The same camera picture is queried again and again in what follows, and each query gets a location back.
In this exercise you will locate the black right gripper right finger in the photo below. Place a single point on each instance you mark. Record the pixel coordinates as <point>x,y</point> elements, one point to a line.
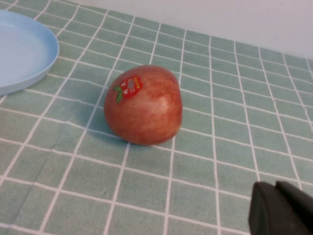
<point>300,203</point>

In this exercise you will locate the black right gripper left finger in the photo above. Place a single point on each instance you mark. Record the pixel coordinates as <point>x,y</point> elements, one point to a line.
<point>266,213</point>

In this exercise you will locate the light blue round plate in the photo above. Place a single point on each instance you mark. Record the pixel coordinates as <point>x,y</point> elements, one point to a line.
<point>22,54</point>

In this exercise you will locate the green checked tablecloth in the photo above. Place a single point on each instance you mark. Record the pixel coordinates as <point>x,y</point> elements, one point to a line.
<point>220,137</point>

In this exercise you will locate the red apple with sticker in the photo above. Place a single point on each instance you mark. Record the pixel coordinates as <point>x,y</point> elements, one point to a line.
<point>146,115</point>

